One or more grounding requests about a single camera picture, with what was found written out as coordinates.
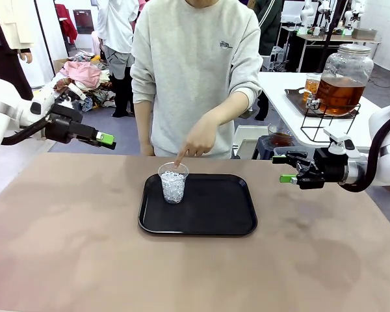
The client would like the white plastic bin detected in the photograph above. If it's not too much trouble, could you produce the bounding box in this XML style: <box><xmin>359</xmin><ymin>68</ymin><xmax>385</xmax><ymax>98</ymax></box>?
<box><xmin>232</xmin><ymin>125</ymin><xmax>270</xmax><ymax>160</ymax></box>

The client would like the brown serving tray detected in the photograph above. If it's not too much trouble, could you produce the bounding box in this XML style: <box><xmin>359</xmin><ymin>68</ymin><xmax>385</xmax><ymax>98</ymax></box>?
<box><xmin>284</xmin><ymin>87</ymin><xmax>361</xmax><ymax>120</ymax></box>

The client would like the black right arm hose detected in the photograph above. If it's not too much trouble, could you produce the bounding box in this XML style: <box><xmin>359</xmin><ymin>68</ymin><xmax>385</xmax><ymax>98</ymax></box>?
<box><xmin>339</xmin><ymin>112</ymin><xmax>390</xmax><ymax>193</ymax></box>

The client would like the grey metal box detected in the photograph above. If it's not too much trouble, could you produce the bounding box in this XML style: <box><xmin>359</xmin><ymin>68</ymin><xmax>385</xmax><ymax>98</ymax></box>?
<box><xmin>351</xmin><ymin>28</ymin><xmax>378</xmax><ymax>41</ymax></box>

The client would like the person's left forearm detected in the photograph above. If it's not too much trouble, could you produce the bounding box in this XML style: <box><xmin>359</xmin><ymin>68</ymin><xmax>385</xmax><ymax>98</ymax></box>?
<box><xmin>211</xmin><ymin>87</ymin><xmax>264</xmax><ymax>127</ymax></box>

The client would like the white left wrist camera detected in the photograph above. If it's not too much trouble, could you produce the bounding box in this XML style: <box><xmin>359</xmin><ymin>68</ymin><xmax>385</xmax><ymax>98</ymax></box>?
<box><xmin>53</xmin><ymin>83</ymin><xmax>87</xmax><ymax>105</ymax></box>

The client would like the person's left hand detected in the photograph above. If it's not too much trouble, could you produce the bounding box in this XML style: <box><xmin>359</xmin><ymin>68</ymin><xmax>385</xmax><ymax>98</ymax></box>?
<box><xmin>174</xmin><ymin>115</ymin><xmax>222</xmax><ymax>170</ymax></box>

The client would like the black plastic tray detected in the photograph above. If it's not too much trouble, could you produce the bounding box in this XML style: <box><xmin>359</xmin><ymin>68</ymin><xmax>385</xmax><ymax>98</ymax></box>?
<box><xmin>138</xmin><ymin>173</ymin><xmax>258</xmax><ymax>237</ymax></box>

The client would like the person's right hand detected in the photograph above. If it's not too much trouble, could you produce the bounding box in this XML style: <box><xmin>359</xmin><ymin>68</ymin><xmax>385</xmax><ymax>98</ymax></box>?
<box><xmin>139</xmin><ymin>141</ymin><xmax>155</xmax><ymax>157</ymax></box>

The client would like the black arm hose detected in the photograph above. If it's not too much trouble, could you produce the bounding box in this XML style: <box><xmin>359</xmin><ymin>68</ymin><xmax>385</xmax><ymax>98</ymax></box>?
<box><xmin>0</xmin><ymin>112</ymin><xmax>55</xmax><ymax>146</ymax></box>
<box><xmin>339</xmin><ymin>112</ymin><xmax>390</xmax><ymax>193</ymax></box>

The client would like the glass bowl with tea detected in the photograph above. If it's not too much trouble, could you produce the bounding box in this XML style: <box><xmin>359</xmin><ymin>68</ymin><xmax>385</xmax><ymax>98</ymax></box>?
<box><xmin>268</xmin><ymin>123</ymin><xmax>295</xmax><ymax>147</ymax></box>

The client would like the person's grey sweatshirt torso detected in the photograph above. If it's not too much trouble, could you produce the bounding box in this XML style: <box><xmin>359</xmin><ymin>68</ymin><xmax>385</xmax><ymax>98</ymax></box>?
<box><xmin>129</xmin><ymin>0</ymin><xmax>264</xmax><ymax>160</ymax></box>

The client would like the bystander in beige coat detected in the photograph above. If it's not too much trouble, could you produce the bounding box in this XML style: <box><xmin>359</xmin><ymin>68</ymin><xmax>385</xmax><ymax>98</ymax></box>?
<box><xmin>0</xmin><ymin>0</ymin><xmax>36</xmax><ymax>101</ymax></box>

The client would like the bystander in dark jacket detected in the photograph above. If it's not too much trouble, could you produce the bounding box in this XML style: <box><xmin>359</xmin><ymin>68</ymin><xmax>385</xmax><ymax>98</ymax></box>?
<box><xmin>252</xmin><ymin>0</ymin><xmax>283</xmax><ymax>122</ymax></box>

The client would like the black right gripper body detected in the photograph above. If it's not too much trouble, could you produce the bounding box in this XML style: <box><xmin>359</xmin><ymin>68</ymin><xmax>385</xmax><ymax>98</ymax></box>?
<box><xmin>297</xmin><ymin>148</ymin><xmax>348</xmax><ymax>190</ymax></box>

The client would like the black wall frame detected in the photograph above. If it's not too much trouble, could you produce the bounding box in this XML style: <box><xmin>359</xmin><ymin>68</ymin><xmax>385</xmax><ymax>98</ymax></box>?
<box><xmin>72</xmin><ymin>9</ymin><xmax>94</xmax><ymax>35</ymax></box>

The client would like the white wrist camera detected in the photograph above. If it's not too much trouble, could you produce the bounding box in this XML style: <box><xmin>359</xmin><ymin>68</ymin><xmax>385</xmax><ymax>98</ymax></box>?
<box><xmin>53</xmin><ymin>83</ymin><xmax>87</xmax><ymax>105</ymax></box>
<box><xmin>323</xmin><ymin>127</ymin><xmax>356</xmax><ymax>156</ymax></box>

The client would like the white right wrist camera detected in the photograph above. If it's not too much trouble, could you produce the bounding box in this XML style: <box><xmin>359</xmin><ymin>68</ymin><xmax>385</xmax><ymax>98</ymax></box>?
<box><xmin>323</xmin><ymin>127</ymin><xmax>356</xmax><ymax>156</ymax></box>

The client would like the white side table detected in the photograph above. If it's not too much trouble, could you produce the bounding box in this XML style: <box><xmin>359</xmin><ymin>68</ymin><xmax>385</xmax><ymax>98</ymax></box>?
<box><xmin>258</xmin><ymin>71</ymin><xmax>390</xmax><ymax>152</ymax></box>

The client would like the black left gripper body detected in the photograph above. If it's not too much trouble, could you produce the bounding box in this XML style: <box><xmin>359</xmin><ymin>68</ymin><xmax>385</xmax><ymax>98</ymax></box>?
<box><xmin>45</xmin><ymin>103</ymin><xmax>97</xmax><ymax>144</ymax></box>

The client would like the person's right forearm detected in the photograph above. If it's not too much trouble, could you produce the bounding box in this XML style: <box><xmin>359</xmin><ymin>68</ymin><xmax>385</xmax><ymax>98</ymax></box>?
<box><xmin>133</xmin><ymin>74</ymin><xmax>157</xmax><ymax>144</ymax></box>

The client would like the black wire dispenser stand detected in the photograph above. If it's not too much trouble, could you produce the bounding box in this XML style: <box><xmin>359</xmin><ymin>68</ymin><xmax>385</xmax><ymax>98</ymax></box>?
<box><xmin>300</xmin><ymin>102</ymin><xmax>361</xmax><ymax>143</ymax></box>

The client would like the glass tea drink dispenser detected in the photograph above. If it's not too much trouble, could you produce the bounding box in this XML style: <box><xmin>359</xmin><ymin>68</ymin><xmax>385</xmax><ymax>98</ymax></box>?
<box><xmin>305</xmin><ymin>44</ymin><xmax>374</xmax><ymax>117</ymax></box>

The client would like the pile of colourful clothes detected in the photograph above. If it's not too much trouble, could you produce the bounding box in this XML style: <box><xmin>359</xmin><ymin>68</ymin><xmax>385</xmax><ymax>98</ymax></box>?
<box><xmin>53</xmin><ymin>53</ymin><xmax>116</xmax><ymax>113</ymax></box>

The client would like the black left arm hose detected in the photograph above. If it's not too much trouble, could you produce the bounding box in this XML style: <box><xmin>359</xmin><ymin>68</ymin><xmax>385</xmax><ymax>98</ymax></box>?
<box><xmin>0</xmin><ymin>112</ymin><xmax>55</xmax><ymax>146</ymax></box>

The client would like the red hanging garment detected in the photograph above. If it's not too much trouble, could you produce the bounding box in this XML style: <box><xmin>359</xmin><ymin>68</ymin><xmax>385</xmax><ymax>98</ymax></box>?
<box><xmin>54</xmin><ymin>3</ymin><xmax>79</xmax><ymax>45</ymax></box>

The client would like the black background workbench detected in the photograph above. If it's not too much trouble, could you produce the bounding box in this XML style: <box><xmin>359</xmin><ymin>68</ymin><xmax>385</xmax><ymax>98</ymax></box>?
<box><xmin>276</xmin><ymin>24</ymin><xmax>383</xmax><ymax>74</ymax></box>

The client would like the bystander in white shirt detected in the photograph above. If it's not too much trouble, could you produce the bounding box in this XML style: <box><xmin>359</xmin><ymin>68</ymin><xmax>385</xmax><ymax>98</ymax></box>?
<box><xmin>96</xmin><ymin>0</ymin><xmax>140</xmax><ymax>118</ymax></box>

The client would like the black plastic stool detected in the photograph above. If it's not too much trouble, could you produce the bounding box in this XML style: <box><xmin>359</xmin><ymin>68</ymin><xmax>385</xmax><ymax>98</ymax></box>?
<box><xmin>252</xmin><ymin>135</ymin><xmax>280</xmax><ymax>160</ymax></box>

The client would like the clear plastic iced cup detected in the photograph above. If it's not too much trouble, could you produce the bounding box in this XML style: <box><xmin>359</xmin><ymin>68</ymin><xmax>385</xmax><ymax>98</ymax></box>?
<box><xmin>158</xmin><ymin>161</ymin><xmax>190</xmax><ymax>205</ymax></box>

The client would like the clear cup of tea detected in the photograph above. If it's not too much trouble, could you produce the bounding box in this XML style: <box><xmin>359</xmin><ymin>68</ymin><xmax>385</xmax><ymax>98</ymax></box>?
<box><xmin>304</xmin><ymin>73</ymin><xmax>322</xmax><ymax>98</ymax></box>

